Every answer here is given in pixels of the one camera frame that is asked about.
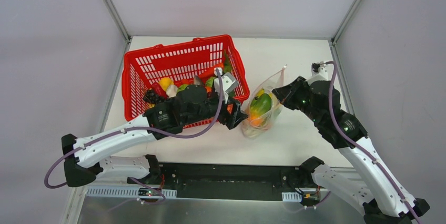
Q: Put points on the green orange mango toy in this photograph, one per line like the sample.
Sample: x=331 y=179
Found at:
x=260 y=106

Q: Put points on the right aluminium frame post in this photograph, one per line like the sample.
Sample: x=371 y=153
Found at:
x=346 y=20

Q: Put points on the green napa cabbage toy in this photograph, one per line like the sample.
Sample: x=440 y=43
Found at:
x=250 y=131

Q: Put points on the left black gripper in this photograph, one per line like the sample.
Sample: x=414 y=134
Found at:
x=229 y=115

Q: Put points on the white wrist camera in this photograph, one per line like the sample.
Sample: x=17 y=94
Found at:
x=319 y=72
x=224 y=83

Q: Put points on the left aluminium frame post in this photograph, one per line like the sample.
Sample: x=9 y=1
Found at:
x=117 y=20

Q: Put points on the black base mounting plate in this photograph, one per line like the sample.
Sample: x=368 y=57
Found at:
x=233 y=182

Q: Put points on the red plastic shopping basket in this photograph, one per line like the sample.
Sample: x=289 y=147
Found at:
x=180 y=62

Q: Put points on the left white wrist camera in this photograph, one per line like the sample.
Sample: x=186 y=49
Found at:
x=224 y=83

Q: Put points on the clear zip top bag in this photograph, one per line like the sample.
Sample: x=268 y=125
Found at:
x=274 y=81

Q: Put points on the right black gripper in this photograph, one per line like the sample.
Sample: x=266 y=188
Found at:
x=291 y=90

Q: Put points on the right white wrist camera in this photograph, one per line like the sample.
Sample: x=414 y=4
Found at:
x=319 y=72

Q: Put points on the orange carrot toy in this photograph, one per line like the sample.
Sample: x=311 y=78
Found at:
x=210 y=72

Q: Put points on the dark purple grape bunch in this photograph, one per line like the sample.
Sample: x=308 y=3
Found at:
x=151 y=97

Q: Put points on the yellow banana toy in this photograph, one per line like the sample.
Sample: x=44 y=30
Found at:
x=259 y=93

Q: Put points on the yellow pear toy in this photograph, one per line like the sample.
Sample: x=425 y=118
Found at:
x=165 y=83

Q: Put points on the dark red pepper toy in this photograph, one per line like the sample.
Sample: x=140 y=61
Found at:
x=159 y=90

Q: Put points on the white mushroom toy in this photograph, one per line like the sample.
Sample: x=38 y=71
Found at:
x=172 y=91

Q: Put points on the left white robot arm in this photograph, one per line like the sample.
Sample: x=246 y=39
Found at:
x=89 y=158

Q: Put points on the aluminium frame post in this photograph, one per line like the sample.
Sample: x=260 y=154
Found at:
x=117 y=20
x=346 y=20

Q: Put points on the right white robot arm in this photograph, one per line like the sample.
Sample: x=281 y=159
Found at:
x=383 y=199

